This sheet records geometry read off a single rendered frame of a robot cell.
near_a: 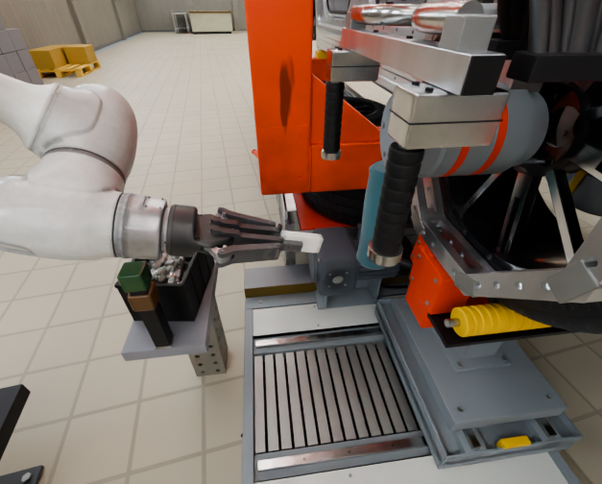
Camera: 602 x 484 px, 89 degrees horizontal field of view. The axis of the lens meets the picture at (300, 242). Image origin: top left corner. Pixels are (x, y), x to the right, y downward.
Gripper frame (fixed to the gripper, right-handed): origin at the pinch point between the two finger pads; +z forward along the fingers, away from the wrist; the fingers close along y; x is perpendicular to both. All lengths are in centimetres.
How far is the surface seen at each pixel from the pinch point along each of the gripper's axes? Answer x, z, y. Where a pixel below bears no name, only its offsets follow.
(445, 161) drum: -18.0, 17.1, -1.9
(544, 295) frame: -8.4, 27.6, -18.9
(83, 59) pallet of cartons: 121, -258, 726
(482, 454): 42, 53, -22
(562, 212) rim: -15.7, 37.3, -7.9
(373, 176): -7.7, 17.5, 15.3
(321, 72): -7, 69, 238
